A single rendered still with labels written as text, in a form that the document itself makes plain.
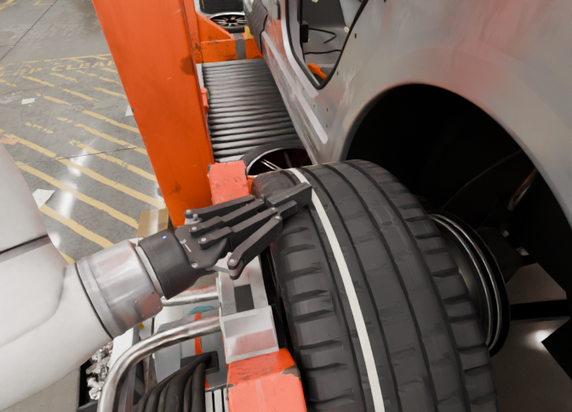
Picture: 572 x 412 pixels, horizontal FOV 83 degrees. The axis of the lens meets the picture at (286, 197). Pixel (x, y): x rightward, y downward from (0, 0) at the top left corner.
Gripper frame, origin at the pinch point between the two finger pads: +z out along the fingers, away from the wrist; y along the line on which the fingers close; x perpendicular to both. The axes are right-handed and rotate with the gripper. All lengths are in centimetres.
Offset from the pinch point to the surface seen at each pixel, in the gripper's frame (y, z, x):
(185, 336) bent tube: -3.3, -19.2, -19.3
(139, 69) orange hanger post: -47.4, -3.3, 9.5
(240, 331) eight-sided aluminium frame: 7.5, -14.2, -8.9
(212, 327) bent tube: -1.8, -15.1, -19.1
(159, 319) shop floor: -82, -19, -112
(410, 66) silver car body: -2.6, 28.2, 12.5
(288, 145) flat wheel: -96, 75, -55
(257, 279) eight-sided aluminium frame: 2.8, -8.4, -8.1
